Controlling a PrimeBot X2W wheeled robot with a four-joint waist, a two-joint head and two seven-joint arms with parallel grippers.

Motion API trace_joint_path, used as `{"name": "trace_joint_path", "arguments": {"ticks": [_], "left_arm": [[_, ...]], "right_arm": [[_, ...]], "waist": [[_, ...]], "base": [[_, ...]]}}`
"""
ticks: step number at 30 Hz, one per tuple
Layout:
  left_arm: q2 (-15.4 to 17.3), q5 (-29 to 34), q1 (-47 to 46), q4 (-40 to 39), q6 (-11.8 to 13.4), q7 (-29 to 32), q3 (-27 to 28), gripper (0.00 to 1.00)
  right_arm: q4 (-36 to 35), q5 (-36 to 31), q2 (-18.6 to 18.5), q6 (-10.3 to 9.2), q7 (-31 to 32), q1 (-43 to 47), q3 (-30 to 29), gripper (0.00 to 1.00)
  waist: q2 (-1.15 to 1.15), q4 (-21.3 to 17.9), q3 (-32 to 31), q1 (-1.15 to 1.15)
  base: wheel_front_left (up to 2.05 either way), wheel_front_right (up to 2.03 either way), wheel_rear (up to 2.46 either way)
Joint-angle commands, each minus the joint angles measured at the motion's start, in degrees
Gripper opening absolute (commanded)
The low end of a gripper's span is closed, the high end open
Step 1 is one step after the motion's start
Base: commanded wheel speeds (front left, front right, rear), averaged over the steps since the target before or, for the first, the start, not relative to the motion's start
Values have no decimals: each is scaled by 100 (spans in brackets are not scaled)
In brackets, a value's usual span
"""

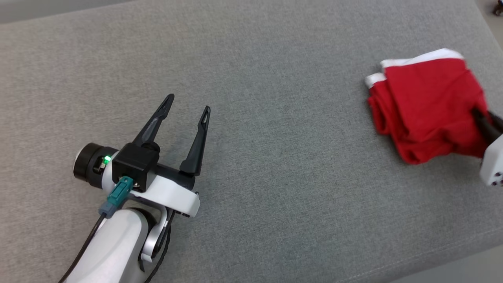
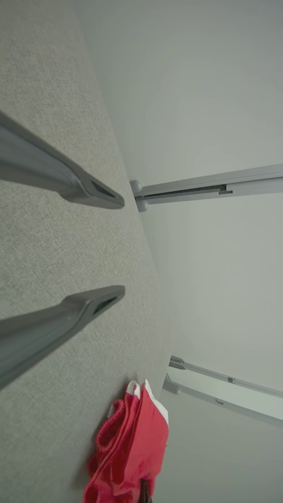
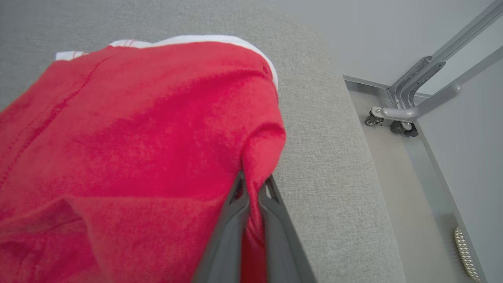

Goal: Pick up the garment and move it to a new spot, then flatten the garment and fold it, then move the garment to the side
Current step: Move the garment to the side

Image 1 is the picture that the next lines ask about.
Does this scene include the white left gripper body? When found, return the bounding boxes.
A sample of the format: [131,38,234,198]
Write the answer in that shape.
[129,164,201,218]

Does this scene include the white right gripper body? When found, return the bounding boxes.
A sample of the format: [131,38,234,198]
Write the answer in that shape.
[479,133,503,187]

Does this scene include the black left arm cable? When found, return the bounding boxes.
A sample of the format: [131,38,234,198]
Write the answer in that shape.
[59,214,107,283]

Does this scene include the red shorts with white stripes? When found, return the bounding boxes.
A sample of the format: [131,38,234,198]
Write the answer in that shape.
[365,48,492,165]

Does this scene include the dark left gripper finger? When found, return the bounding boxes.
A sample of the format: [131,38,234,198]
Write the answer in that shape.
[179,105,211,177]
[132,94,175,147]

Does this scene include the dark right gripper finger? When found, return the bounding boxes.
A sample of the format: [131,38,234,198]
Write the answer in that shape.
[487,111,503,132]
[470,107,500,145]

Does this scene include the teal left cable connector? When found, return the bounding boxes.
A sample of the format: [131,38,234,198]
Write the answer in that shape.
[98,176,134,219]

